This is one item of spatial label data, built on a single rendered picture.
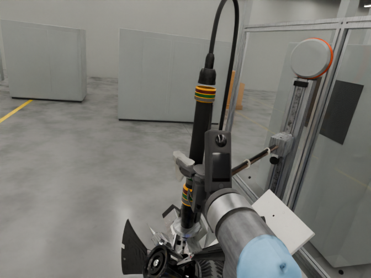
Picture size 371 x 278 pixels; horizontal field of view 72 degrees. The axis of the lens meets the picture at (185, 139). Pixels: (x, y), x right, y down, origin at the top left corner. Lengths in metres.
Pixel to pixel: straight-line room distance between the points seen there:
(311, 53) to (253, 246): 0.93
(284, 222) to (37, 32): 7.41
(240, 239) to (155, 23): 12.49
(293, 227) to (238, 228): 0.62
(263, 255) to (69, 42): 7.48
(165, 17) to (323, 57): 11.83
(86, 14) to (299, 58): 11.92
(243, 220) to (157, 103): 5.87
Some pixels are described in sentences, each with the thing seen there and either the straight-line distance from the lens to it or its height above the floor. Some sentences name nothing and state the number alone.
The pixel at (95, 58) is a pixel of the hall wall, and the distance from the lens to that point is 12.73.
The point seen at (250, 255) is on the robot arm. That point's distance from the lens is 0.35.
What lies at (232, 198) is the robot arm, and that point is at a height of 1.66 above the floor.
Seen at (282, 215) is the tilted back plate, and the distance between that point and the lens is 1.03.
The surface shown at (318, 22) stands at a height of 2.04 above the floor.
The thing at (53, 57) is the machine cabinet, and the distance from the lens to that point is 7.76.
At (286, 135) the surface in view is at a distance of 1.19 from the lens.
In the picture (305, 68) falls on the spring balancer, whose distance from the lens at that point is 1.17.
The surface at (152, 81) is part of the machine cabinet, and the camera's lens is 6.07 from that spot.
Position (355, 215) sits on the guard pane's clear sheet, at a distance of 1.21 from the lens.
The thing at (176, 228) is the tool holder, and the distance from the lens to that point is 0.68.
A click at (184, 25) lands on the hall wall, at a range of 12.94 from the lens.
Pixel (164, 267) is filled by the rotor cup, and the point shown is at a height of 1.25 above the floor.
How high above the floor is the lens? 1.88
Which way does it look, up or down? 20 degrees down
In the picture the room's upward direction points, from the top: 7 degrees clockwise
